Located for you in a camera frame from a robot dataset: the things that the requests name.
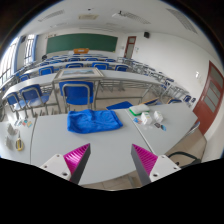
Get classroom windows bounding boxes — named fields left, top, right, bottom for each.
left=0, top=33, right=36, bottom=88

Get grey flat card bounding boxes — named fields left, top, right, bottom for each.
left=4, top=136, right=14, bottom=149
left=5, top=123, right=19, bottom=136

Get red door with windows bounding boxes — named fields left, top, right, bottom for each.
left=193, top=60, right=224, bottom=135

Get narrow red door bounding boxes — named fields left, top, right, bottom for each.
left=123, top=35, right=137, bottom=59

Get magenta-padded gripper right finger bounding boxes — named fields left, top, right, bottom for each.
left=130, top=143, right=182, bottom=187

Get blue chair seat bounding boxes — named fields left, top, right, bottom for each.
left=105, top=100, right=134, bottom=111

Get small white box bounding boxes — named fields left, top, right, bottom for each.
left=153, top=110, right=164, bottom=123
left=140, top=111, right=153, bottom=126

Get yellow hand tool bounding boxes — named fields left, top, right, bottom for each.
left=15, top=131, right=25, bottom=152

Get rows of blue chairs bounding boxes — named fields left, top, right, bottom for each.
left=13, top=54, right=198, bottom=104

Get blue metal-frame chair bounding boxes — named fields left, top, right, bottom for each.
left=58, top=80, right=95, bottom=113
left=18, top=84, right=51, bottom=116
left=3, top=92, right=24, bottom=118

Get white and green box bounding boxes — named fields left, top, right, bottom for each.
left=128, top=103, right=151, bottom=117

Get orange object on lectern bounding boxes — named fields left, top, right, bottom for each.
left=73, top=47, right=90, bottom=55

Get blue towel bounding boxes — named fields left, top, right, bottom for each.
left=66, top=108, right=124, bottom=135

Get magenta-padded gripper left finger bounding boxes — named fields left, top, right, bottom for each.
left=39, top=143, right=92, bottom=185

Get ceiling lights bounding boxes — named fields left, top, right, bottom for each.
left=38, top=8, right=198, bottom=34

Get long grey desk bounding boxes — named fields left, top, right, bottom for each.
left=0, top=68, right=168, bottom=111

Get green chalkboard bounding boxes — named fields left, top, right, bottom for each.
left=45, top=33, right=119, bottom=55

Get framed picture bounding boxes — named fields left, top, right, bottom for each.
left=53, top=67, right=105, bottom=81

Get colourful small cards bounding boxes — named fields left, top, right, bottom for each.
left=14, top=118, right=34, bottom=129

